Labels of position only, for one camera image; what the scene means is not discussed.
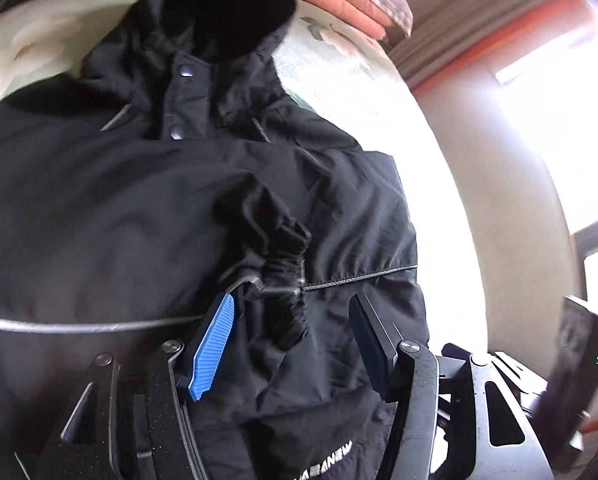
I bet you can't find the folded pink quilt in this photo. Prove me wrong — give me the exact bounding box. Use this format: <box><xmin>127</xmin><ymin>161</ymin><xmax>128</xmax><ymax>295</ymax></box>
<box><xmin>279</xmin><ymin>0</ymin><xmax>394</xmax><ymax>41</ymax></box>

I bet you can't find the bright window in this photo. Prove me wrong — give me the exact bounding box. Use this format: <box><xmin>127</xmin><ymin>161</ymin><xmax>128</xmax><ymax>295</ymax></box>
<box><xmin>494</xmin><ymin>5</ymin><xmax>598</xmax><ymax>311</ymax></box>

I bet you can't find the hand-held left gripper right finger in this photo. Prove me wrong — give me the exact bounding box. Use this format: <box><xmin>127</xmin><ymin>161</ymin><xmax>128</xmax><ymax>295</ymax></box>
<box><xmin>349</xmin><ymin>294</ymin><xmax>554</xmax><ymax>480</ymax></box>

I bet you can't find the floral bedspread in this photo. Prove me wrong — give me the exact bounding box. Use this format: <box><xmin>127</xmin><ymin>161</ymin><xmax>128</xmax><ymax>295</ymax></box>
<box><xmin>0</xmin><ymin>0</ymin><xmax>574</xmax><ymax>361</ymax></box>

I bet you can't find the orange curtain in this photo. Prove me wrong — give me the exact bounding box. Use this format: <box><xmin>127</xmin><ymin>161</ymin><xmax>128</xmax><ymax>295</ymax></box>
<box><xmin>411</xmin><ymin>0</ymin><xmax>598</xmax><ymax>106</ymax></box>

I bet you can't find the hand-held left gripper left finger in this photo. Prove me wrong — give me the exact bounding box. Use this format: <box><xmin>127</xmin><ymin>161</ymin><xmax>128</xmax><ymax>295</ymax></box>
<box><xmin>14</xmin><ymin>292</ymin><xmax>236</xmax><ymax>480</ymax></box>

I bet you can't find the black hooded jacket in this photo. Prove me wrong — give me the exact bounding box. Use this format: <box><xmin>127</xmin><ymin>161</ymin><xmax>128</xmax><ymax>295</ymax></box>
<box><xmin>0</xmin><ymin>0</ymin><xmax>430</xmax><ymax>480</ymax></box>

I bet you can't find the beige curtain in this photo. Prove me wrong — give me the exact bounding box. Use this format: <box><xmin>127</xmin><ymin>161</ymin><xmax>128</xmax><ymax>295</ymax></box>
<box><xmin>386</xmin><ymin>0</ymin><xmax>574</xmax><ymax>83</ymax></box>

